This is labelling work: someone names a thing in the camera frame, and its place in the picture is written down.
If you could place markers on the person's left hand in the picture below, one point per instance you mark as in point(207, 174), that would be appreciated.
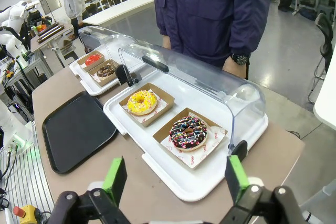
point(233, 69)

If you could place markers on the black plastic serving tray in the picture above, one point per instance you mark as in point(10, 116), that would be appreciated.
point(76, 132)

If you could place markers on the chocolate donut, brown sprinkles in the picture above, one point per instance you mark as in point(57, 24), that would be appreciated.
point(101, 72)

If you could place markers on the black wrist watch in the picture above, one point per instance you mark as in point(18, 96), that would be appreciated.
point(240, 58)

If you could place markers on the white printed paper liner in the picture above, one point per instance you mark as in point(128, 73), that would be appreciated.
point(161, 107)
point(211, 148)

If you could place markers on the person's right hand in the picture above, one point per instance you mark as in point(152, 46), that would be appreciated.
point(166, 42)

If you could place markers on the red glazed donut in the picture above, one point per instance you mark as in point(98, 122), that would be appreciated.
point(92, 60)

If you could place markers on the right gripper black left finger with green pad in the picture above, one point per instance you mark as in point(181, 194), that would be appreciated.
point(115, 182)

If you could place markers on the person in navy jacket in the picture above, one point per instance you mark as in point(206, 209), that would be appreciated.
point(204, 11)

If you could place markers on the long white table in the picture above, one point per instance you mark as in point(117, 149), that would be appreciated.
point(118, 9)

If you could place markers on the chocolate donut, rainbow sprinkles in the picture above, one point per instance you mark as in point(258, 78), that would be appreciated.
point(197, 140)

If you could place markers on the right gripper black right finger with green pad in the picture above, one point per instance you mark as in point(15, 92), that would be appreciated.
point(236, 176)

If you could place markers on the yellow glazed sprinkle donut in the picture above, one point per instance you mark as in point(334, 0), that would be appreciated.
point(147, 106)

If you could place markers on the yellow emergency stop button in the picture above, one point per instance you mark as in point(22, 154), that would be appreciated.
point(27, 212)

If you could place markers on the brown cardboard donut tray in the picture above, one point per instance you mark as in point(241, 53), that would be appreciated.
point(168, 99)
point(105, 81)
point(162, 132)
point(82, 61)

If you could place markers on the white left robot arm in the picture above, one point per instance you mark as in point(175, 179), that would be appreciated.
point(15, 129)

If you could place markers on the white round-edged table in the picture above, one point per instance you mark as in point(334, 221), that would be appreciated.
point(326, 103)

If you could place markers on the black mesh office chair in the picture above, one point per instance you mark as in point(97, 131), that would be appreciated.
point(325, 45)

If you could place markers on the white display case base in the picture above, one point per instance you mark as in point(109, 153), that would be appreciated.
point(84, 82)
point(162, 166)

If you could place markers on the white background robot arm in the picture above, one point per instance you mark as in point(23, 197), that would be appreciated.
point(13, 15)

